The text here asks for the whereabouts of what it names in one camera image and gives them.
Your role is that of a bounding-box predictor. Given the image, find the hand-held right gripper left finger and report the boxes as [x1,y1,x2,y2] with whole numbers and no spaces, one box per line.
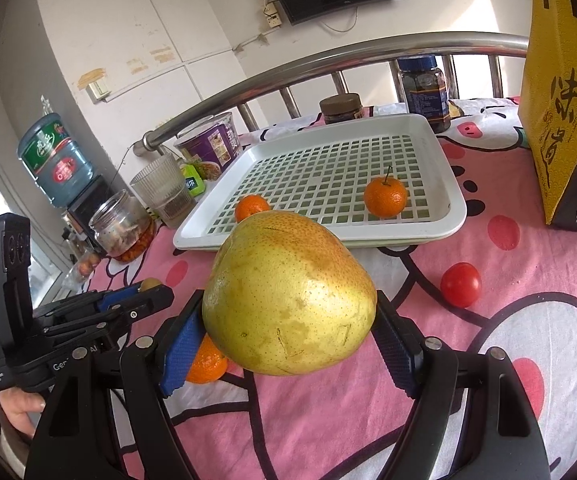
[23,287,229,480]

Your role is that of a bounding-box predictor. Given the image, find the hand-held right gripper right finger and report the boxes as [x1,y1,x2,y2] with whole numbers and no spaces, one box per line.
[371,290,551,480]

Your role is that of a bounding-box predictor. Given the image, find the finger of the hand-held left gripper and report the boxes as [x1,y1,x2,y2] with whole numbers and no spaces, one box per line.
[43,287,175,349]
[33,284,142,329]

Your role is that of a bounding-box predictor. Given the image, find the orange mandarin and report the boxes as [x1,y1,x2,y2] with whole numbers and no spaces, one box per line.
[186,335,229,385]
[234,195,272,223]
[363,166,408,219]

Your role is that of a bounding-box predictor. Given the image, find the large yellow-green pear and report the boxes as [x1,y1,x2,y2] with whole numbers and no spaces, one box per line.
[202,211,378,377]

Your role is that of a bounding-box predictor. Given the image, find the white slotted plastic tray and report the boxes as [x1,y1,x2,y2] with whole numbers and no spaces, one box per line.
[172,113,468,252]

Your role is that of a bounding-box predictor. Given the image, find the person's left hand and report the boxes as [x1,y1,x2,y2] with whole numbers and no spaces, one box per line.
[0,389,46,437]

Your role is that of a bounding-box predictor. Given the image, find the plastic bag of fruit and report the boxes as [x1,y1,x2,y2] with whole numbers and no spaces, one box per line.
[75,251,102,279]

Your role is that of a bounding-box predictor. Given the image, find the clear glass jar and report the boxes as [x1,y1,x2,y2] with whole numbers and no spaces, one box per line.
[88,189,156,262]

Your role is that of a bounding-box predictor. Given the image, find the red tomato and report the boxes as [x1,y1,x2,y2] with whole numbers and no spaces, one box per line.
[441,262,482,308]

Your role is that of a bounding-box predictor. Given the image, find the black water dispenser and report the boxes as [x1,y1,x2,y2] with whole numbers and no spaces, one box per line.
[63,175,119,256]

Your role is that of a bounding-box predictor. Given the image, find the ribbed glass cup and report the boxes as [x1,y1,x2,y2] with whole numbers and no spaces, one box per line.
[129,152,196,229]

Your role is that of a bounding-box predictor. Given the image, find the green snack packet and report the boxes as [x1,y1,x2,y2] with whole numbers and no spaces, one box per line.
[181,160,206,198]

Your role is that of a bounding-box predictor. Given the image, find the pink cartoon bedsheet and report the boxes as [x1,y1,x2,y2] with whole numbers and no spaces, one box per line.
[76,95,577,480]

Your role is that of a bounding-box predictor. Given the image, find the blue water jug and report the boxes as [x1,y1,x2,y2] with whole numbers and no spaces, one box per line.
[17,113,94,208]

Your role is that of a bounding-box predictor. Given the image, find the purple instant noodle bowl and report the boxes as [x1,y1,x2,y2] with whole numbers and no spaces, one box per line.
[173,112,243,181]

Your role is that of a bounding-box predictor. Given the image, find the brown lid jar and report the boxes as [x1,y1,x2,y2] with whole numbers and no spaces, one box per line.
[319,93,364,126]

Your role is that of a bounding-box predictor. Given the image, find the blue lid jar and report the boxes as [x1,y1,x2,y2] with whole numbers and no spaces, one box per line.
[397,55,452,134]

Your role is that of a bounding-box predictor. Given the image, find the yellow paper bag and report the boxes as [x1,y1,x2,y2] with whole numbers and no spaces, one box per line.
[517,0,577,238]

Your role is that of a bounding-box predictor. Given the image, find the white light switch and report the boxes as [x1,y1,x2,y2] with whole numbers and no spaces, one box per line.
[86,79,112,104]

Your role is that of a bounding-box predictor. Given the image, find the metal bed rail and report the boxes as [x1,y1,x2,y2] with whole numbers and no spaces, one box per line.
[136,31,529,158]

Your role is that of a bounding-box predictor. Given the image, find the white wall socket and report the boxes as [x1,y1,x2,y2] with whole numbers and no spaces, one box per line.
[263,2,284,29]

